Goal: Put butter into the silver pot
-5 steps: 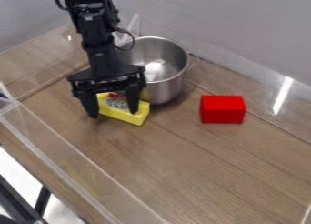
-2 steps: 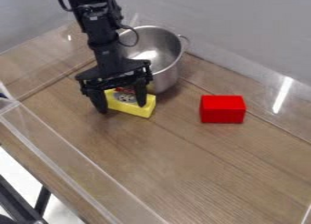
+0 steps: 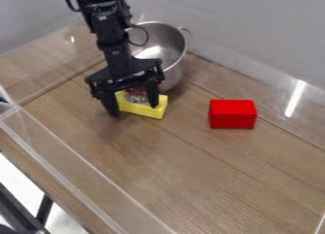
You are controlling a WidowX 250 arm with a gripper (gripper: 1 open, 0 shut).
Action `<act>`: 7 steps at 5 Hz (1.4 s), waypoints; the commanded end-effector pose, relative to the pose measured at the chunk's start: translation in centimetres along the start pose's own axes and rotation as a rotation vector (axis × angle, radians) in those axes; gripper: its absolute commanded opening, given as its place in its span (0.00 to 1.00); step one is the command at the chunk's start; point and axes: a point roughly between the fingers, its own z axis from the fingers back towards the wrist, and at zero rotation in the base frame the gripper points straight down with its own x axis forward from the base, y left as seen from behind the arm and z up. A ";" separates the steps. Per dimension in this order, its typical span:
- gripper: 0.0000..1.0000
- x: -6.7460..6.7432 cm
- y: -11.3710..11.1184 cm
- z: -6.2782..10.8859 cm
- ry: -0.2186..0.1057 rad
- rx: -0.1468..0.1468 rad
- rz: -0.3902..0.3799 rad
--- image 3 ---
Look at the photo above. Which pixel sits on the silver steel pot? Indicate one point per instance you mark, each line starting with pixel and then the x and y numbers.
pixel 168 44

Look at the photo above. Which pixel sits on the black table leg frame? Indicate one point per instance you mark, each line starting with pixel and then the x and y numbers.
pixel 21 221

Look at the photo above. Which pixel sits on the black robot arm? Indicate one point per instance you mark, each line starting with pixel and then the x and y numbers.
pixel 109 19

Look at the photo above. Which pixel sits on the red rectangular block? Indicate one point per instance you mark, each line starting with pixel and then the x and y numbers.
pixel 232 114

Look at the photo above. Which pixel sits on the yellow butter block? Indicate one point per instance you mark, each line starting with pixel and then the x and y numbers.
pixel 134 102

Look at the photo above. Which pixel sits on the clear acrylic front barrier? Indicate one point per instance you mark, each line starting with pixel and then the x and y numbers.
pixel 101 206

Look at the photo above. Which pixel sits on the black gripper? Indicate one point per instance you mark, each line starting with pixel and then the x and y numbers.
pixel 125 72

